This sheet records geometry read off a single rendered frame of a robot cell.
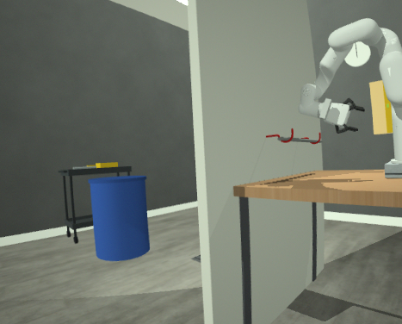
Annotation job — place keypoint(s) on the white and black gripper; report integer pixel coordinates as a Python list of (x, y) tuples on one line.
[(338, 112)]

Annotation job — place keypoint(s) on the grey wall panel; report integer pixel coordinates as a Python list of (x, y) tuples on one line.
[(249, 60)]

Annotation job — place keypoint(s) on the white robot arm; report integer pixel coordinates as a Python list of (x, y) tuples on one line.
[(369, 33)]

